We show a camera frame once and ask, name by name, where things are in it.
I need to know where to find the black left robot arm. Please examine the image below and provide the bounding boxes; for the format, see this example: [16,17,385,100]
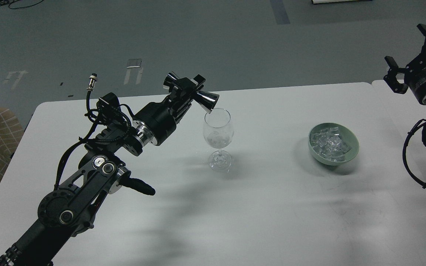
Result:
[0,72,220,266]

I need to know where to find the clear ice cubes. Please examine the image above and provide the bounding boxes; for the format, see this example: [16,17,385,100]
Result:
[310,126,351,162]

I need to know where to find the metal floor plate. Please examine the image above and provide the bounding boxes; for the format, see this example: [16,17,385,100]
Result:
[126,58,142,69]

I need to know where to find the steel double jigger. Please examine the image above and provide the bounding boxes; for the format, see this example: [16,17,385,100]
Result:
[163,71,219,113]

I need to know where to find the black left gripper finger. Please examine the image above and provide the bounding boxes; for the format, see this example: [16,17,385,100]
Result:
[169,74,206,108]
[174,98,194,124]

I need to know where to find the clear wine glass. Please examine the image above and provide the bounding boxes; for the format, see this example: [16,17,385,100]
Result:
[203,108,234,172]

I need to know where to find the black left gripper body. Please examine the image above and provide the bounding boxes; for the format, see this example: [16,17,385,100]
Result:
[133,96,184,146]

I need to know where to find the green bowl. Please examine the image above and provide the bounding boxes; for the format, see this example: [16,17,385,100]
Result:
[307,122,360,166]

